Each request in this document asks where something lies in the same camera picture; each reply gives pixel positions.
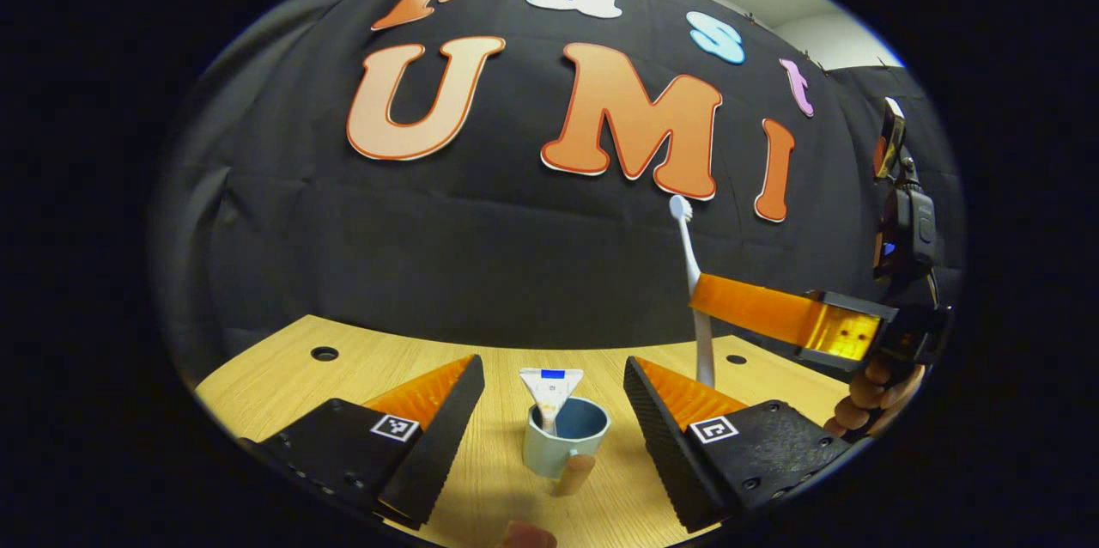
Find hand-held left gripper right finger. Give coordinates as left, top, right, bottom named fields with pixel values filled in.
left=623, top=356, right=859, bottom=534

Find wooden desktop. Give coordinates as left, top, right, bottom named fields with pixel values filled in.
left=196, top=314, right=851, bottom=548

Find light blue cup wooden handle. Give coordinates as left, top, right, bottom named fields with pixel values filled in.
left=522, top=396, right=611, bottom=497

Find white toothpaste tube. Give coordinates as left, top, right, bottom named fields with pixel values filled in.
left=519, top=368, right=585, bottom=437

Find black backdrop cloth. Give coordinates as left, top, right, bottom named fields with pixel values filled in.
left=155, top=0, right=962, bottom=446

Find white toothbrush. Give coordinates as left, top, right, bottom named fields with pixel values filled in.
left=669, top=195, right=717, bottom=390

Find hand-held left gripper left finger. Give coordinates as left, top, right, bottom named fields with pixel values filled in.
left=240, top=354, right=486, bottom=532

